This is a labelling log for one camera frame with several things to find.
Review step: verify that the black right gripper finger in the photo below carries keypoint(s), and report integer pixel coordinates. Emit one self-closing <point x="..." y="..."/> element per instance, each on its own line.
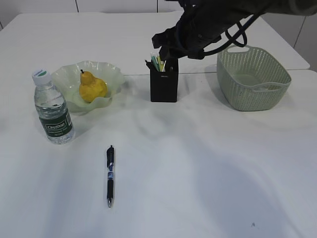
<point x="167" y="52"/>

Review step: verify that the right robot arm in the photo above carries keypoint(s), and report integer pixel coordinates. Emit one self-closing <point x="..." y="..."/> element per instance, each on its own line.
<point x="256" y="8"/>

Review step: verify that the green plastic woven basket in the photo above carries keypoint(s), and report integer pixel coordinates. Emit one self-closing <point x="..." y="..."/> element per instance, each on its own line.
<point x="251" y="80"/>

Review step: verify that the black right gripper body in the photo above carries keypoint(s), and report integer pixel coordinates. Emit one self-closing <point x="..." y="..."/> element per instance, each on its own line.
<point x="201" y="24"/>

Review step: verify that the black square pen holder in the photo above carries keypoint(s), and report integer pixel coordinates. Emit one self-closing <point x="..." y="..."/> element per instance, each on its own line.
<point x="164" y="85"/>

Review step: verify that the yellow pear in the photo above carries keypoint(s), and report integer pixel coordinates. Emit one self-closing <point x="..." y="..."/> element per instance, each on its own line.
<point x="91" y="87"/>

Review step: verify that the green glass wavy plate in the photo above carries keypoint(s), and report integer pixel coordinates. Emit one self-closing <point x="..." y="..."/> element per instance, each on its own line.
<point x="67" y="80"/>

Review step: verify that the yellow utility knife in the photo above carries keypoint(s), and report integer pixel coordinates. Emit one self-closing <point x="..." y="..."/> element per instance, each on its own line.
<point x="161" y="64"/>

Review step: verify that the teal utility knife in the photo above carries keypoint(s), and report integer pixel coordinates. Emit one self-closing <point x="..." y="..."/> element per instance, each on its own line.
<point x="154" y="60"/>

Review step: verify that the clear plastic water bottle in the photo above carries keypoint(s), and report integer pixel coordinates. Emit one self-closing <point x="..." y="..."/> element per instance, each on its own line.
<point x="52" y="108"/>

